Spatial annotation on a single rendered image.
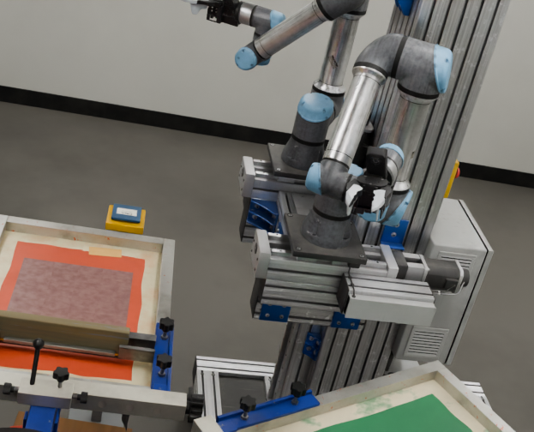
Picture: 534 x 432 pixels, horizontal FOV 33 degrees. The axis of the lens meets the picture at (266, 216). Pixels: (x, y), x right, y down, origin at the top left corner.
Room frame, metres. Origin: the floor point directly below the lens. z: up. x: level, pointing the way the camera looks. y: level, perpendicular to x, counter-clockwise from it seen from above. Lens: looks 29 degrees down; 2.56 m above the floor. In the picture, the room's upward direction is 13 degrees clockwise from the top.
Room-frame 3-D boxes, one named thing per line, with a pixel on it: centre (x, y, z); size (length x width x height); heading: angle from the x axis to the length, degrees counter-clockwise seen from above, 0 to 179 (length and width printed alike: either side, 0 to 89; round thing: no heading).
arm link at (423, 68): (2.33, -0.32, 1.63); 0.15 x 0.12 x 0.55; 78
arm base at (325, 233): (2.36, -0.18, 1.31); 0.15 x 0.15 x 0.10
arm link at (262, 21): (3.04, 0.15, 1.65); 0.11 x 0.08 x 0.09; 77
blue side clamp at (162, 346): (1.95, 0.19, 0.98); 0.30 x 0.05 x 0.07; 10
